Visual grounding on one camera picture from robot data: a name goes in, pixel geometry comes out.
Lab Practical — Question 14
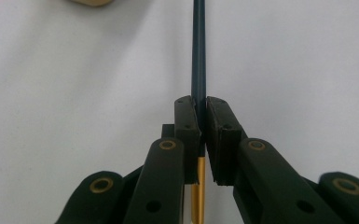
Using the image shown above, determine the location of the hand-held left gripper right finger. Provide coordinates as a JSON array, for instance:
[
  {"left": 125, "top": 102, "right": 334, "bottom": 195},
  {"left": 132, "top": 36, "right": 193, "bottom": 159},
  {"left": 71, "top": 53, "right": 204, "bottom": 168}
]
[{"left": 205, "top": 95, "right": 347, "bottom": 224}]

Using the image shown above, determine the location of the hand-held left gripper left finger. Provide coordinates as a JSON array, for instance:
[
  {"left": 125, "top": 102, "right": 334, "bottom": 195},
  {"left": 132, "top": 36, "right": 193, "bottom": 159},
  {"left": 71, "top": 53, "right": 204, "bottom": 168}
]
[{"left": 122, "top": 95, "right": 202, "bottom": 224}]

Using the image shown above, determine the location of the dark chopstick with orange end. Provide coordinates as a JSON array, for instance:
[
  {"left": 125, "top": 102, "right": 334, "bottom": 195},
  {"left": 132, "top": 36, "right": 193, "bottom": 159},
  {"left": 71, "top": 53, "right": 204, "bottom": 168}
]
[{"left": 190, "top": 0, "right": 207, "bottom": 224}]

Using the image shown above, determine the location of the tan mug with bear figure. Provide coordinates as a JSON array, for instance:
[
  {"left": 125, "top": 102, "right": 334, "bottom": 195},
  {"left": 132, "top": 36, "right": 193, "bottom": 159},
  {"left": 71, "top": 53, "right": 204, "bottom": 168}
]
[{"left": 69, "top": 0, "right": 114, "bottom": 7}]

